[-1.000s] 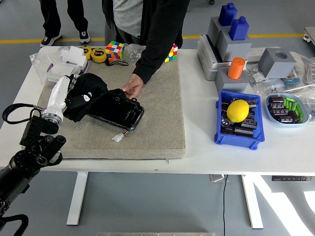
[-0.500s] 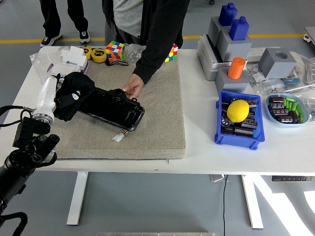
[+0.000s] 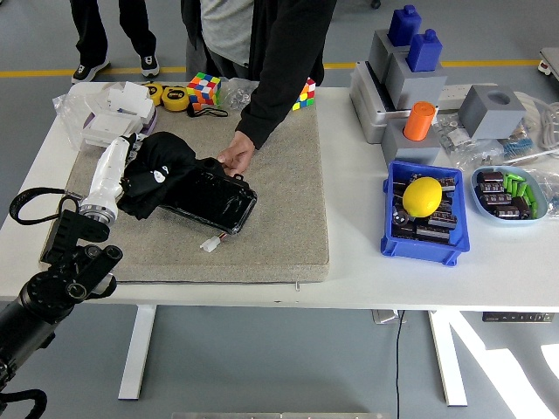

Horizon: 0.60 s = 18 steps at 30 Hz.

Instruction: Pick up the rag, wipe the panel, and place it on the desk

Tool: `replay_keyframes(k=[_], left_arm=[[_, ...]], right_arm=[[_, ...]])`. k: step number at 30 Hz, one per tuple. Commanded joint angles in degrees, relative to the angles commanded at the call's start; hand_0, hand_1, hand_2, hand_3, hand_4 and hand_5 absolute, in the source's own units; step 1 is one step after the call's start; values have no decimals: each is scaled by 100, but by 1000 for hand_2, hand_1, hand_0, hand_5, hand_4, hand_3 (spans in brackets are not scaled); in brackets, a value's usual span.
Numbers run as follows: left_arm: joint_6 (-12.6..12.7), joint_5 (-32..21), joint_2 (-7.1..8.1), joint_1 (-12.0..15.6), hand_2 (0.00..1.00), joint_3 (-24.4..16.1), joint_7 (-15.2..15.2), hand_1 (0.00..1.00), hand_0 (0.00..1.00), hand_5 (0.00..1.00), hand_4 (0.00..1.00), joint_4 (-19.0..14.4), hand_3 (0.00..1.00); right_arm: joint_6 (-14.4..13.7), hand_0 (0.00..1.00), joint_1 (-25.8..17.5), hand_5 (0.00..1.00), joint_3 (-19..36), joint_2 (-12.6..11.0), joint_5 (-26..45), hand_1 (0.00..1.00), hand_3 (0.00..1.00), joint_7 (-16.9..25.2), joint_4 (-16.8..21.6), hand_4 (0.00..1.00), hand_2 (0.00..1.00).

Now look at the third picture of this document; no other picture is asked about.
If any grey box under table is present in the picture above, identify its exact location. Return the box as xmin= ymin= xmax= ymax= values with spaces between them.
xmin=371 ymin=309 xmax=410 ymax=325

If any white power strip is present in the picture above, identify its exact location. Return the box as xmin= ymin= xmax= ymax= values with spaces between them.
xmin=436 ymin=82 xmax=499 ymax=110

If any white folded carton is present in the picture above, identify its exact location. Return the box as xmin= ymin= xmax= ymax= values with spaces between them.
xmin=107 ymin=81 xmax=156 ymax=119

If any clear bag of metal parts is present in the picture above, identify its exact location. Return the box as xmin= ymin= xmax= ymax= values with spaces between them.
xmin=217 ymin=77 xmax=257 ymax=110

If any grey-brown mat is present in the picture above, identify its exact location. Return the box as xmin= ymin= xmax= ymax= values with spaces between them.
xmin=38 ymin=96 xmax=331 ymax=285

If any light blue bowl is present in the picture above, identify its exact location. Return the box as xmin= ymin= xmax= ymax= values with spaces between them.
xmin=470 ymin=165 xmax=549 ymax=228

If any person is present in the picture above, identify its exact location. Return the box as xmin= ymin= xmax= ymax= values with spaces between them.
xmin=181 ymin=0 xmax=340 ymax=93
xmin=69 ymin=0 xmax=161 ymax=85

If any colourful puzzle cube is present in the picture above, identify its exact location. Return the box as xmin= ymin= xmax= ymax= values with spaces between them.
xmin=186 ymin=72 xmax=224 ymax=110
xmin=291 ymin=77 xmax=317 ymax=112

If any yellow lemon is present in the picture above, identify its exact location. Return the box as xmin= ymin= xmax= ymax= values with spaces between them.
xmin=402 ymin=177 xmax=444 ymax=217

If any clear plastic bag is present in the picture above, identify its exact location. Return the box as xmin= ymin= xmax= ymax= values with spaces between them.
xmin=52 ymin=82 xmax=114 ymax=152
xmin=523 ymin=165 xmax=559 ymax=220

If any black wrist strap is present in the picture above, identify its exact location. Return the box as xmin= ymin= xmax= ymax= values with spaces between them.
xmin=187 ymin=104 xmax=230 ymax=119

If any black rag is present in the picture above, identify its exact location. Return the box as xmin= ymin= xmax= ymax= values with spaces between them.
xmin=116 ymin=131 xmax=202 ymax=221

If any black power cable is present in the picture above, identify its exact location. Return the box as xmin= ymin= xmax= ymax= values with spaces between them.
xmin=394 ymin=310 xmax=405 ymax=419

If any white table leg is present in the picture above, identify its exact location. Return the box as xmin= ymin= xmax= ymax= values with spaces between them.
xmin=427 ymin=310 xmax=468 ymax=408
xmin=117 ymin=305 xmax=158 ymax=401

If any white coiled cable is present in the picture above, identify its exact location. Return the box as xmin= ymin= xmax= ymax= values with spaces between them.
xmin=514 ymin=91 xmax=559 ymax=152

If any grey plastic block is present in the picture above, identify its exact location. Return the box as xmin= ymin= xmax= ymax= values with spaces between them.
xmin=369 ymin=29 xmax=414 ymax=84
xmin=382 ymin=118 xmax=442 ymax=167
xmin=384 ymin=51 xmax=450 ymax=111

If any purple bowl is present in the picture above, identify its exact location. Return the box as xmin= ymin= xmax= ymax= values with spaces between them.
xmin=82 ymin=106 xmax=159 ymax=149

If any flat white box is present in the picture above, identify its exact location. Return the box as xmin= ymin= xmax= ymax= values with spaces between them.
xmin=81 ymin=111 xmax=141 ymax=148

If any blue plastic bin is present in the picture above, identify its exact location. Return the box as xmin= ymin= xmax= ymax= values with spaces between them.
xmin=382 ymin=159 xmax=472 ymax=267

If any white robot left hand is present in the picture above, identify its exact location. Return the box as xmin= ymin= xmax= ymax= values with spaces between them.
xmin=83 ymin=134 xmax=145 ymax=211

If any yellow tape measure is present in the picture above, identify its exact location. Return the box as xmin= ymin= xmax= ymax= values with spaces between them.
xmin=161 ymin=85 xmax=190 ymax=113
xmin=143 ymin=80 xmax=165 ymax=106

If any blue plastic bottle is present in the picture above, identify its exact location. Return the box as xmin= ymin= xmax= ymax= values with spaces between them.
xmin=408 ymin=29 xmax=445 ymax=73
xmin=388 ymin=4 xmax=424 ymax=47

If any black table control panel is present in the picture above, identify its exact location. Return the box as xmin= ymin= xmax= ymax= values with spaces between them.
xmin=482 ymin=312 xmax=555 ymax=324

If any small white box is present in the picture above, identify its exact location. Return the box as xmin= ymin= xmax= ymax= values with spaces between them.
xmin=85 ymin=93 xmax=110 ymax=117

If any clear bag of small parts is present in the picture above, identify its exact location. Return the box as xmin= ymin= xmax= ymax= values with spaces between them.
xmin=436 ymin=112 xmax=507 ymax=171

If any bundle of blue resistors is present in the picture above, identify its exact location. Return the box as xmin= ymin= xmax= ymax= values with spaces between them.
xmin=504 ymin=133 xmax=534 ymax=161

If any glossy black panel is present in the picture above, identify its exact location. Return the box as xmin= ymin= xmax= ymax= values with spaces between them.
xmin=155 ymin=156 xmax=259 ymax=237

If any orange cylinder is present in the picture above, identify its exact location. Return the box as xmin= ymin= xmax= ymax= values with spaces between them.
xmin=403 ymin=101 xmax=438 ymax=142

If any light grey enclosure box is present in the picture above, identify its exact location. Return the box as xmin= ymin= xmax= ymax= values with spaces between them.
xmin=350 ymin=60 xmax=438 ymax=145

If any grey block with round hole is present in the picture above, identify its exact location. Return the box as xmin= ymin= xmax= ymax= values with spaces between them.
xmin=458 ymin=84 xmax=528 ymax=141

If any person's left hand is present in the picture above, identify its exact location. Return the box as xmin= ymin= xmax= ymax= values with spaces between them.
xmin=217 ymin=129 xmax=257 ymax=176

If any white wire connector plug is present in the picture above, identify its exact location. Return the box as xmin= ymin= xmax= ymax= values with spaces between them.
xmin=200 ymin=232 xmax=228 ymax=254

